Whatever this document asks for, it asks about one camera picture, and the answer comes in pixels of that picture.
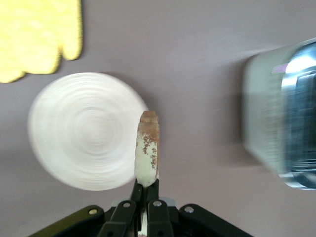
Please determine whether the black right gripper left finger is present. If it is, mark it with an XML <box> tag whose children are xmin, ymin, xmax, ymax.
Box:
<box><xmin>98</xmin><ymin>180</ymin><xmax>144</xmax><ymax>237</ymax></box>

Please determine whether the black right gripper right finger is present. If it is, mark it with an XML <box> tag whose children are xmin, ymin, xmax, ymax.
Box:
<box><xmin>147</xmin><ymin>179</ymin><xmax>173</xmax><ymax>237</ymax></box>

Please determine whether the slice of brown toast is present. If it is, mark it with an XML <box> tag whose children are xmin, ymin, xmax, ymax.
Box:
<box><xmin>134</xmin><ymin>110</ymin><xmax>161</xmax><ymax>187</ymax></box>

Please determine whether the round light wooden plate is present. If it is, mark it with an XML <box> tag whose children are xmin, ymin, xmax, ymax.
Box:
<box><xmin>27</xmin><ymin>72</ymin><xmax>150</xmax><ymax>191</ymax></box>

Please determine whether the cream and chrome toaster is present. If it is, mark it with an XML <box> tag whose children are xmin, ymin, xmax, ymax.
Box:
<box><xmin>241</xmin><ymin>38</ymin><xmax>316</xmax><ymax>191</ymax></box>

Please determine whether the brown table mat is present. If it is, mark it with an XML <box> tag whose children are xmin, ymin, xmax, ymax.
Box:
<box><xmin>0</xmin><ymin>0</ymin><xmax>316</xmax><ymax>237</ymax></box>

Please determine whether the yellow quilted oven mitt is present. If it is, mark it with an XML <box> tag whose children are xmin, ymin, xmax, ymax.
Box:
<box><xmin>22</xmin><ymin>0</ymin><xmax>83</xmax><ymax>75</ymax></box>
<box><xmin>0</xmin><ymin>0</ymin><xmax>27</xmax><ymax>83</ymax></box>

